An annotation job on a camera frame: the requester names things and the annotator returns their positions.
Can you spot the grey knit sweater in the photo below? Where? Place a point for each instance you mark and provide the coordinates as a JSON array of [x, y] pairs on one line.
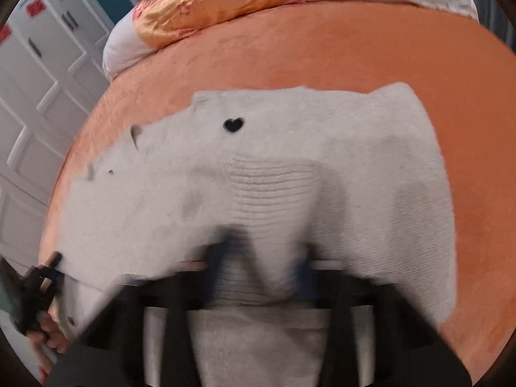
[[282, 149]]

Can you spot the white panelled wardrobe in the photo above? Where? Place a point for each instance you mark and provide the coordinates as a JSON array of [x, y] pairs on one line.
[[48, 88]]

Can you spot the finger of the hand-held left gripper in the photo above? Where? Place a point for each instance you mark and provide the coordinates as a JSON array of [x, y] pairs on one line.
[[50, 261]]

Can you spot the grey striped curtain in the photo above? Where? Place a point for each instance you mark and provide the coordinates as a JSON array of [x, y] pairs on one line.
[[494, 12]]

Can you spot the orange floral satin quilt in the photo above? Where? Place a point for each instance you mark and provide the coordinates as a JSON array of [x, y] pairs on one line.
[[209, 4]]

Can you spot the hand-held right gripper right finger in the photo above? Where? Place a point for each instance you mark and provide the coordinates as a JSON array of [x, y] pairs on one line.
[[300, 274]]

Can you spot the orange fleece blanket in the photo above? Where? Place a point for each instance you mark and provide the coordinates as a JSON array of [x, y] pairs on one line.
[[322, 48]]

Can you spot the red door sticker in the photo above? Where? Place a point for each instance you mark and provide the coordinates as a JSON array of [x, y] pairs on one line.
[[36, 8], [4, 34]]

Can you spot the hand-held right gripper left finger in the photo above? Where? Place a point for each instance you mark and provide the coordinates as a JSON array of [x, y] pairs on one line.
[[221, 258]]

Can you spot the person's left hand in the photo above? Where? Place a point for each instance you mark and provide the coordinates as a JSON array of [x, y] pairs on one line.
[[52, 336]]

